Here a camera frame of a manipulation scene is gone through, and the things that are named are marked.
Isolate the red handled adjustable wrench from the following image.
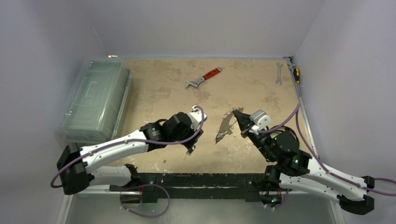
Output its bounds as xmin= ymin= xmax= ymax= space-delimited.
xmin=185 ymin=67 xmax=223 ymax=88

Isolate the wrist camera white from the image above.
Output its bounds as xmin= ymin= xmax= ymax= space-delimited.
xmin=187 ymin=105 xmax=207 ymax=131
xmin=250 ymin=109 xmax=272 ymax=131

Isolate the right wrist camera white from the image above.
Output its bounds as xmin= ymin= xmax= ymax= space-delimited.
xmin=250 ymin=109 xmax=272 ymax=131

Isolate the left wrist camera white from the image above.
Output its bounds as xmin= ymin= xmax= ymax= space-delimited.
xmin=187 ymin=105 xmax=207 ymax=131

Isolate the large white keyring with keys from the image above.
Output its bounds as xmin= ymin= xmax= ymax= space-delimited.
xmin=215 ymin=107 xmax=244 ymax=144

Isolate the silver open end wrench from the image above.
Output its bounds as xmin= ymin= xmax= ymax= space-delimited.
xmin=275 ymin=63 xmax=283 ymax=85

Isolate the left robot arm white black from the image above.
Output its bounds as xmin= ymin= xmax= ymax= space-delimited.
xmin=50 ymin=108 xmax=207 ymax=195

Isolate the clear plastic storage box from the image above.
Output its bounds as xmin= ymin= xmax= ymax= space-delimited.
xmin=57 ymin=57 xmax=131 ymax=143

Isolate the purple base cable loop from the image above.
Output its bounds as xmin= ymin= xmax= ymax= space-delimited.
xmin=119 ymin=184 xmax=170 ymax=219

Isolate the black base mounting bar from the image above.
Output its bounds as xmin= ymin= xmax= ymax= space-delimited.
xmin=109 ymin=173 xmax=286 ymax=206

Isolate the black cable bundle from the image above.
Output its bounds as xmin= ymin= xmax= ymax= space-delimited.
xmin=269 ymin=125 xmax=301 ymax=146

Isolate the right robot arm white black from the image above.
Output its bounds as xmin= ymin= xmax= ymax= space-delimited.
xmin=232 ymin=110 xmax=375 ymax=215

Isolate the aluminium frame rail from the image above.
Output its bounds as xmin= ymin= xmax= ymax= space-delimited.
xmin=284 ymin=56 xmax=338 ymax=196

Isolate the yellow black screwdriver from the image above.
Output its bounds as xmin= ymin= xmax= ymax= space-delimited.
xmin=293 ymin=68 xmax=300 ymax=84

